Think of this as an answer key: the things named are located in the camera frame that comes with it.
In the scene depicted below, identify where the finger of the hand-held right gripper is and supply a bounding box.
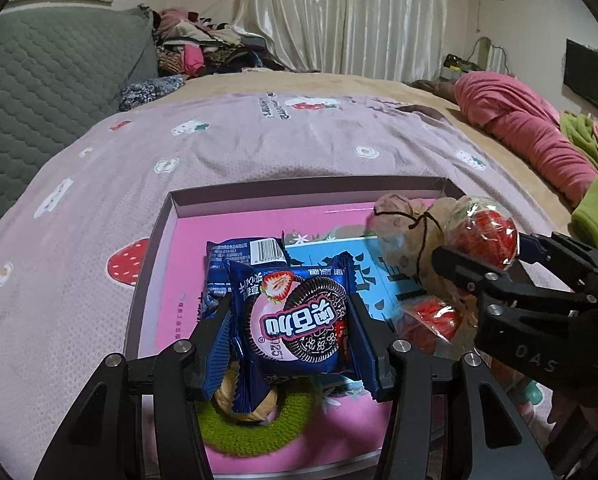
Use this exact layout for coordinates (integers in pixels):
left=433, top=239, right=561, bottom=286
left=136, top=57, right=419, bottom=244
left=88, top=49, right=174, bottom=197
left=518, top=231, right=598, bottom=293
left=430, top=245, right=580, bottom=321

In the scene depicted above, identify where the black bag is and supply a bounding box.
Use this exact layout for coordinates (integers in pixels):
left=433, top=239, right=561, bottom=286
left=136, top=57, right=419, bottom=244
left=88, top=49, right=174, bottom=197
left=443, top=55, right=480, bottom=71

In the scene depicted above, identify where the black television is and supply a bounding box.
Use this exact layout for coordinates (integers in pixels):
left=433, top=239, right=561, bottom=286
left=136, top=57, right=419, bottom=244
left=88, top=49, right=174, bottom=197
left=564, top=38, right=598, bottom=113

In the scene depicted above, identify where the small tan round cookie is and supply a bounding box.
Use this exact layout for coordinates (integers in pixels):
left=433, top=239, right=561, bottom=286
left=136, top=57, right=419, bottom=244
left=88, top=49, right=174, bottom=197
left=214, top=360, right=282, bottom=423

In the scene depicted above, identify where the blue patterned cloth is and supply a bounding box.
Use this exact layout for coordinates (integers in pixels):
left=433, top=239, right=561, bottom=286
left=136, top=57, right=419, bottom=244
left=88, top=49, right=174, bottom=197
left=118, top=75, right=187, bottom=112

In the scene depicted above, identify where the white curtain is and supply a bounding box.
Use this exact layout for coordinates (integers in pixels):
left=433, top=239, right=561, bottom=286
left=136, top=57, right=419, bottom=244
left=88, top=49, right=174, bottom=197
left=231, top=0, right=452, bottom=83

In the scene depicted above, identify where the blue sandwich cookie packet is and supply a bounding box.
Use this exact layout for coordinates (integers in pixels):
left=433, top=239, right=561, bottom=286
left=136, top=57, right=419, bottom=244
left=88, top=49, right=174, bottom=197
left=199, top=236, right=290, bottom=321
left=206, top=255, right=380, bottom=413

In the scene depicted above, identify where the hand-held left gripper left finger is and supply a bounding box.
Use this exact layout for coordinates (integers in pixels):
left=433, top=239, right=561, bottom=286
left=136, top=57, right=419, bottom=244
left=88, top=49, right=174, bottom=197
left=34, top=292, right=234, bottom=480

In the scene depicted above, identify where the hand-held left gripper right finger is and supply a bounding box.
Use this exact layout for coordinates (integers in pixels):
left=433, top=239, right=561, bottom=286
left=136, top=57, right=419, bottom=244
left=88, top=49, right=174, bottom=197
left=346, top=292, right=550, bottom=480

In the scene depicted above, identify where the dark shallow cardboard tray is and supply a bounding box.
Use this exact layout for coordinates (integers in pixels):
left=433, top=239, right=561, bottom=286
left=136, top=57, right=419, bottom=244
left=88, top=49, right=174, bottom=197
left=124, top=175, right=534, bottom=480

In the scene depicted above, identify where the white arched frame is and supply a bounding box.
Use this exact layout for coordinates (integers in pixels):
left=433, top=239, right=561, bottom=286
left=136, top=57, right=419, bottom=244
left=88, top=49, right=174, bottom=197
left=474, top=36, right=510, bottom=73

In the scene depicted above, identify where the red and blue capsule ball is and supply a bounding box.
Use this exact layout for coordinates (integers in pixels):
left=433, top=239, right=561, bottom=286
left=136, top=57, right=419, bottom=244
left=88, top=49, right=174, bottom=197
left=446, top=200, right=522, bottom=266
left=396, top=296, right=464, bottom=356

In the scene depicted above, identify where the grey quilted headboard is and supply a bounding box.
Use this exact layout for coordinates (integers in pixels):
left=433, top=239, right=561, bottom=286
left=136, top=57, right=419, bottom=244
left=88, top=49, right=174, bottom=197
left=0, top=5, right=160, bottom=251

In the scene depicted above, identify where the green fleece blanket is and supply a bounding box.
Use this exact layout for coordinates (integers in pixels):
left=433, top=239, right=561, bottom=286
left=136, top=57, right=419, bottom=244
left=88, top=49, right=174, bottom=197
left=559, top=112, right=598, bottom=256

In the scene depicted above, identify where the green fuzzy ring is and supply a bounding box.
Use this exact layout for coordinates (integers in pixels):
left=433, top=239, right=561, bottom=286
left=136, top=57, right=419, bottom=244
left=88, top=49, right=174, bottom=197
left=196, top=375, right=332, bottom=456

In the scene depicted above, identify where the pile of clothes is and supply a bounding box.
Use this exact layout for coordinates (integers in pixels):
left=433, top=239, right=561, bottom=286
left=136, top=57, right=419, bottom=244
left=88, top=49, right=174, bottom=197
left=151, top=6, right=300, bottom=80

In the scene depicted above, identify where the pink quilt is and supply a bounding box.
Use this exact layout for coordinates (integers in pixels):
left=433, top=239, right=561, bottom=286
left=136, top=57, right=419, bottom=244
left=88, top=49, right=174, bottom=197
left=454, top=71, right=598, bottom=206

